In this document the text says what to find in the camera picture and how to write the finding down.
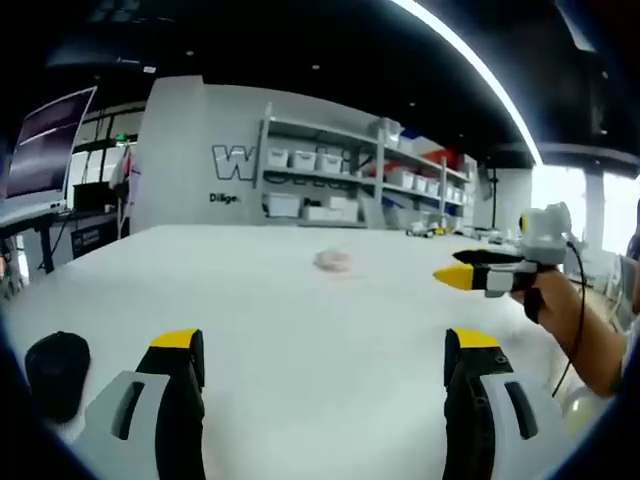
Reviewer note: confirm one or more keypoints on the black tripod stand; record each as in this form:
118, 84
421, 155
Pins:
495, 200

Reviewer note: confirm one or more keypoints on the grey desk with black legs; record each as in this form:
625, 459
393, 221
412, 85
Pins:
30, 212

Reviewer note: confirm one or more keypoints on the ceiling light strip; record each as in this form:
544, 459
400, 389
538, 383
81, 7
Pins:
520, 120

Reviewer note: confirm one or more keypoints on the grey metal shelf rack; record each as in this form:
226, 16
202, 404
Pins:
380, 175

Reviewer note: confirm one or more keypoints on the row of white storage bins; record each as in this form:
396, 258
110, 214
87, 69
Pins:
320, 160

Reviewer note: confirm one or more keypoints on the black computer mouse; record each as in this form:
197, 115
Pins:
57, 370

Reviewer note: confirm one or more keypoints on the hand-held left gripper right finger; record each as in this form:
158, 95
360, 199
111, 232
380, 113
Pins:
465, 400

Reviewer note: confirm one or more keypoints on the large monitor with pink display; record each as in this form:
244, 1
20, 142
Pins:
45, 145

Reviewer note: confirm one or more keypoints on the black computer monitor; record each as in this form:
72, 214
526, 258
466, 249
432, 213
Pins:
95, 197

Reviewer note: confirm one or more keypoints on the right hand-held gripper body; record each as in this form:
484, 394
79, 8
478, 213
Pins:
542, 235

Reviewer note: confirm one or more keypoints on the small yellow black device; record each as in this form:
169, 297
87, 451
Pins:
430, 232

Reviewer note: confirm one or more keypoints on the person's right hand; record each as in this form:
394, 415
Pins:
547, 295

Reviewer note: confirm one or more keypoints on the hanging white pink garment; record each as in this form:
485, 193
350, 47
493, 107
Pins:
125, 172

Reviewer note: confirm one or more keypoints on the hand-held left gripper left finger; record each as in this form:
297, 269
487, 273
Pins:
180, 400

